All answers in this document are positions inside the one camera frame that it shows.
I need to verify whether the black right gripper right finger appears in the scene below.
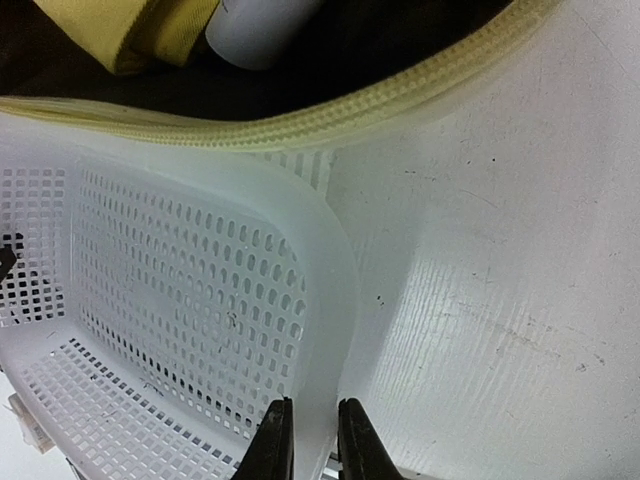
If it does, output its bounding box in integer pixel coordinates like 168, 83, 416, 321
338, 398, 400, 480

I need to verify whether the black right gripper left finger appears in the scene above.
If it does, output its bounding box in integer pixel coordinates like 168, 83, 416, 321
239, 397, 294, 480

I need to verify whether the white perforated plastic basket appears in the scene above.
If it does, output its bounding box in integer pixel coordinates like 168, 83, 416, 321
1, 138, 358, 479

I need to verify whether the pale green hard-shell suitcase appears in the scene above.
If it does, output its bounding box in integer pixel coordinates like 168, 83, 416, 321
1, 1, 558, 151

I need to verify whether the yellow cloth garment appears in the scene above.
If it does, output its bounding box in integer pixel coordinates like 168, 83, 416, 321
36, 0, 219, 75

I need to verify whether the white deodorant spray bottle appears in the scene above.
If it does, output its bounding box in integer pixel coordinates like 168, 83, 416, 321
205, 0, 322, 71

